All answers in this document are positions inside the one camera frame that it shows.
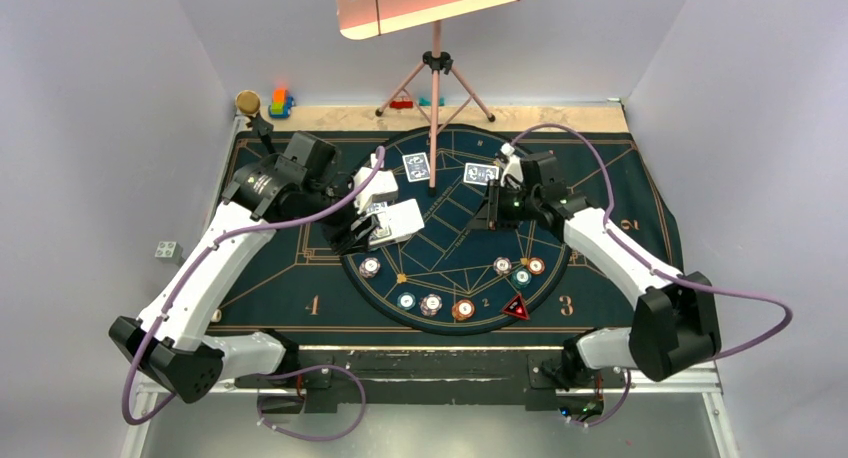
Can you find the round dark blue mat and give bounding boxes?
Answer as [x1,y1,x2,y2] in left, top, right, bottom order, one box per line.
[339,125,577,336]

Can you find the purple chips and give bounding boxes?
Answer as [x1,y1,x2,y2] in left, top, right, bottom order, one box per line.
[358,257,381,279]
[493,257,513,276]

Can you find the purple white poker chip stack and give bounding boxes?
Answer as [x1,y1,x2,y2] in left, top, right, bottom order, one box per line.
[419,294,442,317]

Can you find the blue playing card deck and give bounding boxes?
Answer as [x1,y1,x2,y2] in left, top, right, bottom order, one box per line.
[366,199,425,249]

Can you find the gold round lid jar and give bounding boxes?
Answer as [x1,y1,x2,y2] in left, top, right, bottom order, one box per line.
[234,90,262,117]

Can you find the red chip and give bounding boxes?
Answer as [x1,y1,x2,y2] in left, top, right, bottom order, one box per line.
[526,257,546,276]

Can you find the pink tripod stand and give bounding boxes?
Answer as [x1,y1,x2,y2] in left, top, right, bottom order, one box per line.
[374,20,496,197]

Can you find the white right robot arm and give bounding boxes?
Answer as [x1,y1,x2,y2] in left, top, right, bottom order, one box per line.
[464,145,722,387]

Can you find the dark green poker mat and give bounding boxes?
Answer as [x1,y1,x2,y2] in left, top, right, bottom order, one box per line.
[211,129,711,350]

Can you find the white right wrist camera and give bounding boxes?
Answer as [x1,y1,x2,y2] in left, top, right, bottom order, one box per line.
[497,143,524,188]

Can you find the orange poker chip stack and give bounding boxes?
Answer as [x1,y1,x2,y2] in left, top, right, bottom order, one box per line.
[451,299,476,322]

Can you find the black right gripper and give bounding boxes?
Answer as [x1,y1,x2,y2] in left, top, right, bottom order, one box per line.
[466,178,541,232]

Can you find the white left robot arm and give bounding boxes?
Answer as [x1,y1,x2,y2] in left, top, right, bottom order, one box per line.
[109,132,386,424]

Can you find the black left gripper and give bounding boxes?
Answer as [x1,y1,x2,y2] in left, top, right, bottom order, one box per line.
[300,170,379,254]

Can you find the dealt card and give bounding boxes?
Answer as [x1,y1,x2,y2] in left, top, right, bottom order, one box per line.
[463,163,500,187]
[402,152,431,183]

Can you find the grey toy brick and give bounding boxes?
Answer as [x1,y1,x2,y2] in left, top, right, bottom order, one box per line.
[154,241,184,266]

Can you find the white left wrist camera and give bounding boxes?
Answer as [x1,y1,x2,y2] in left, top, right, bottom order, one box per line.
[353,170,399,214]

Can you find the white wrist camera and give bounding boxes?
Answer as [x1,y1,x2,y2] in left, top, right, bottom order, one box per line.
[497,143,524,188]
[353,170,399,214]

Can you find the green poker chip stack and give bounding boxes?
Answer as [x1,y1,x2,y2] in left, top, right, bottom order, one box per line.
[396,292,418,311]

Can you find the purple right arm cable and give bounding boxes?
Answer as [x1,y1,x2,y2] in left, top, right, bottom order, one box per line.
[510,123,794,430]

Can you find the teal toy block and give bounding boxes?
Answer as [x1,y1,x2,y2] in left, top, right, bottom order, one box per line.
[418,97,445,107]

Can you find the red toy block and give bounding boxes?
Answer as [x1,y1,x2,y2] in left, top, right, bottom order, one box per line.
[389,98,415,109]

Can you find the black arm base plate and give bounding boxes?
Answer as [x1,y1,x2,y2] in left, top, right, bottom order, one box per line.
[235,347,624,414]

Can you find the colourful toy blocks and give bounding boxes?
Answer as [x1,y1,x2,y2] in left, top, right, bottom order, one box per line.
[268,88,295,119]

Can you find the red triangle dealer marker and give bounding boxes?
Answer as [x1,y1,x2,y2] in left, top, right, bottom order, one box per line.
[501,293,530,321]

